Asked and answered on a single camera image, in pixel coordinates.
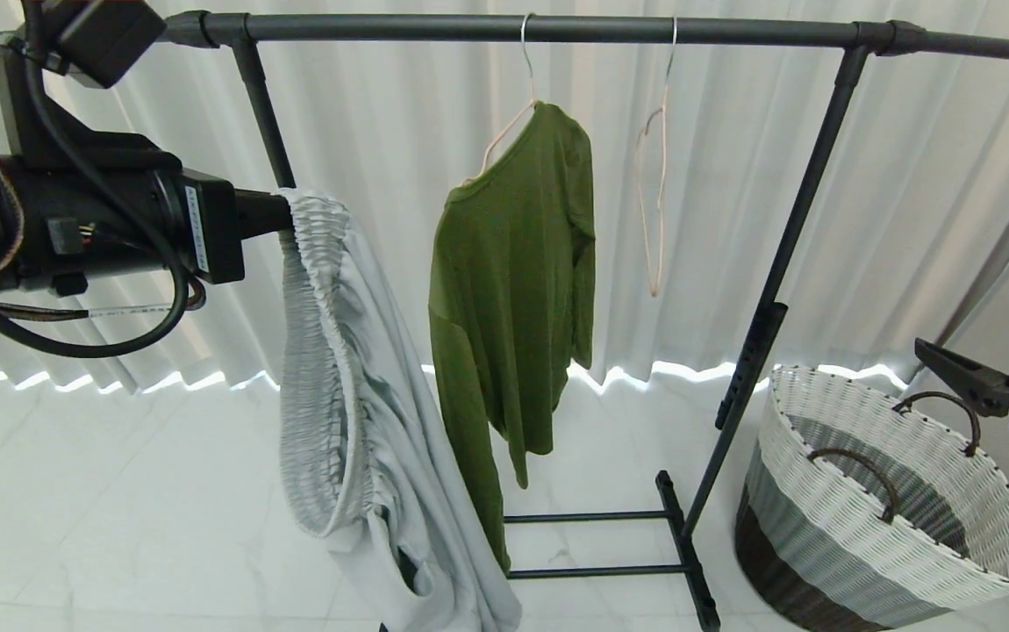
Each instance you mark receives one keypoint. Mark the white curtain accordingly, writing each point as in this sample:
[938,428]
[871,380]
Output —
[908,175]

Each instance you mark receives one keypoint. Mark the pale grey shorts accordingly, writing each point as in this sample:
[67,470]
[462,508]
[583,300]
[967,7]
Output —
[399,421]

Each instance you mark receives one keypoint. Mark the pink clothes hanger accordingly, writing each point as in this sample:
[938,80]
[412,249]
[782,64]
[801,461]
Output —
[523,44]
[655,281]

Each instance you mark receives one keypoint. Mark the black clothes rack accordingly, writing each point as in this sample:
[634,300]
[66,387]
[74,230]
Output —
[557,28]

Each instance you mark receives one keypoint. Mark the white laundry basket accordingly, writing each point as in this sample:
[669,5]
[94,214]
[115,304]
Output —
[820,544]

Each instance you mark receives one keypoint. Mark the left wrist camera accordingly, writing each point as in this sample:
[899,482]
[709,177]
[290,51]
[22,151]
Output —
[110,35]

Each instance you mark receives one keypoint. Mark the green shirt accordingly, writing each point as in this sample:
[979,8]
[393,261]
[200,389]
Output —
[513,263]

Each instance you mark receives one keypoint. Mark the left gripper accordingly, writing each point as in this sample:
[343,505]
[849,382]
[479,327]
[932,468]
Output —
[118,219]

